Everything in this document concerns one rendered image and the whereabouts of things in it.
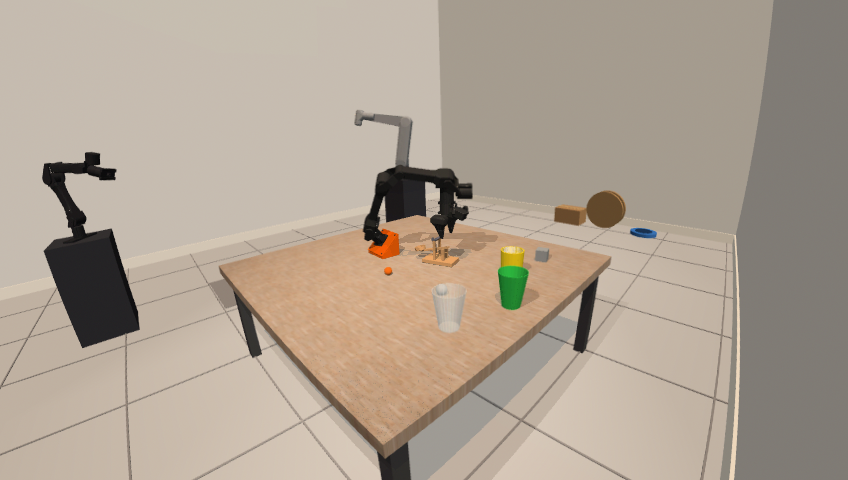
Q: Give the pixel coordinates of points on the green cup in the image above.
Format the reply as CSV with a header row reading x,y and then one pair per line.
x,y
512,281

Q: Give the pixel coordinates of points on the clear plastic cup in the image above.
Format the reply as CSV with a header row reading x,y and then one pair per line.
x,y
449,300

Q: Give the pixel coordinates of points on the yellow mug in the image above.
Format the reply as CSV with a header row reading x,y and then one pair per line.
x,y
512,256

